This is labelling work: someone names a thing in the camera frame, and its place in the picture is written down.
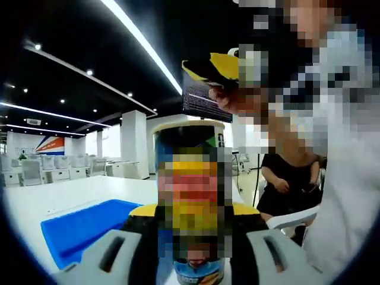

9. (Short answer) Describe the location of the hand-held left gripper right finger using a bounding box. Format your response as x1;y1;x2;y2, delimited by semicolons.
232;201;324;285

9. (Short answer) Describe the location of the person's white shirt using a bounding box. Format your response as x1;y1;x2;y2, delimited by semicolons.
302;124;368;276

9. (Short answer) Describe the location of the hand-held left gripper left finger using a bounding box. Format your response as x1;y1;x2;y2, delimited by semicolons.
53;203;160;285

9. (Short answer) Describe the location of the white plastic chair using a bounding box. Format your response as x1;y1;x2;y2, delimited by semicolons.
266;204;322;239

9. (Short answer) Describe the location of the white square pillar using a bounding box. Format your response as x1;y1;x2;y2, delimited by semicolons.
119;110;151;181

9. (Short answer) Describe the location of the blue plastic box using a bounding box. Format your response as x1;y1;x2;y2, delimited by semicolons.
40;198;144;270

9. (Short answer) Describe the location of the red blue wall banner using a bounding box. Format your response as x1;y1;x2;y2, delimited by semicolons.
35;136;66;156

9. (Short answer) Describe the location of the row of white office desks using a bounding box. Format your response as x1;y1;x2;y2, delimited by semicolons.
0;153;140;187

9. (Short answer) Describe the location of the person's right hand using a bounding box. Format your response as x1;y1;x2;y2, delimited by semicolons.
207;82;240;116

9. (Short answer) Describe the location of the dark blue chip container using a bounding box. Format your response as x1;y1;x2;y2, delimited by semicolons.
151;120;226;285

